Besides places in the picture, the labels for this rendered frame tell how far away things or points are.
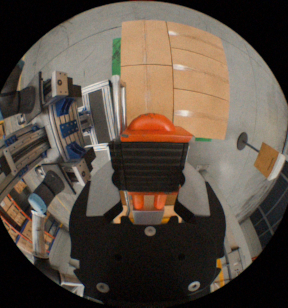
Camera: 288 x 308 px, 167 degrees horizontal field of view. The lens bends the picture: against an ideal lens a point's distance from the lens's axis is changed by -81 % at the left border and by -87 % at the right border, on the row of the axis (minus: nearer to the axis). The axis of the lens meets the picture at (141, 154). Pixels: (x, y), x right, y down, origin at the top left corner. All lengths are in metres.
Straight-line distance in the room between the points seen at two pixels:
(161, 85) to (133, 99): 0.24
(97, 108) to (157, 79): 0.76
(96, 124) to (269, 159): 2.39
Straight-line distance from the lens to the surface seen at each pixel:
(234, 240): 1.40
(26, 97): 0.59
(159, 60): 0.88
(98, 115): 1.25
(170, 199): 0.48
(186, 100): 0.85
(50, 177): 0.62
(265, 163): 1.81
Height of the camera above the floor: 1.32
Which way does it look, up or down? 62 degrees down
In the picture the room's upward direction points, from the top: 175 degrees counter-clockwise
